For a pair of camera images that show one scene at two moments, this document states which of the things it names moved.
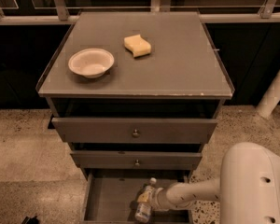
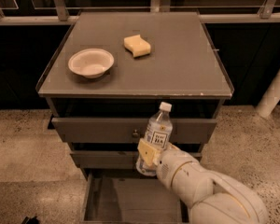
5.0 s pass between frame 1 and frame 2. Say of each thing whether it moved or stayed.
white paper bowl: stayed
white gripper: moved
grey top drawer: stayed
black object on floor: stayed
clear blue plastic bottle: moved
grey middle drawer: stayed
